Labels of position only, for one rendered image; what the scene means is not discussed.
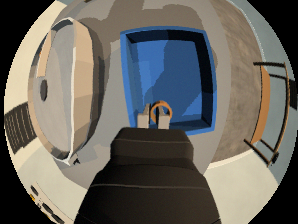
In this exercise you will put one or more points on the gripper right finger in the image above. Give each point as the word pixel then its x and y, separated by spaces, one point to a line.
pixel 162 120

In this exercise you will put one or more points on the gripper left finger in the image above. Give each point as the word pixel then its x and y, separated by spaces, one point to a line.
pixel 143 119

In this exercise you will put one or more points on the blue plastic crate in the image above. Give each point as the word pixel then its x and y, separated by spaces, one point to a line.
pixel 174 64

